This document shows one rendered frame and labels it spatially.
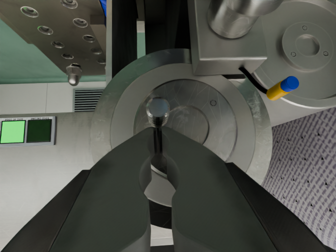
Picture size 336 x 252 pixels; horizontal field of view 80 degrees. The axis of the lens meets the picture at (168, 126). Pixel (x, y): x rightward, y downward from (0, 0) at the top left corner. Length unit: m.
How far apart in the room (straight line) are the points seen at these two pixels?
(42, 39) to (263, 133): 0.43
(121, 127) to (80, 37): 0.32
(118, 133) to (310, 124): 0.25
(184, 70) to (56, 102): 3.14
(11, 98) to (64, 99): 0.74
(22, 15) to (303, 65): 0.40
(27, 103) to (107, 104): 3.32
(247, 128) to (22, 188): 0.51
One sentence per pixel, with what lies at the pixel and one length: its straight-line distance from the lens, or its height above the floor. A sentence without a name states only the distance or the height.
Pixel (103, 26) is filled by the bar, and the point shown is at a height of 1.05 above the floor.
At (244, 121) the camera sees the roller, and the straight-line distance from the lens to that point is 0.17.
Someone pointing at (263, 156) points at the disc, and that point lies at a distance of 0.18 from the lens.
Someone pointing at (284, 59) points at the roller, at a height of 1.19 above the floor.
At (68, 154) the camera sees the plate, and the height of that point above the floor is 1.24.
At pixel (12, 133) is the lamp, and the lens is 0.60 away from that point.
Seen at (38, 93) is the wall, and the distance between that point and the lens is 3.45.
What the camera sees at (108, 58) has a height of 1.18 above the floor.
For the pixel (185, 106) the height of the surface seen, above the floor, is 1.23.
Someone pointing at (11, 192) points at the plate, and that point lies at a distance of 0.60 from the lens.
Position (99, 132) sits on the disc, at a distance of 0.17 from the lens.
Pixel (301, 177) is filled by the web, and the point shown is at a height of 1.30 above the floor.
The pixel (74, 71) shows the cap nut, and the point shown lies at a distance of 0.56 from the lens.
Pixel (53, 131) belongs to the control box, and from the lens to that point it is 0.55.
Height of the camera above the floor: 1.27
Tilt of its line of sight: 10 degrees down
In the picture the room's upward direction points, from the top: 177 degrees clockwise
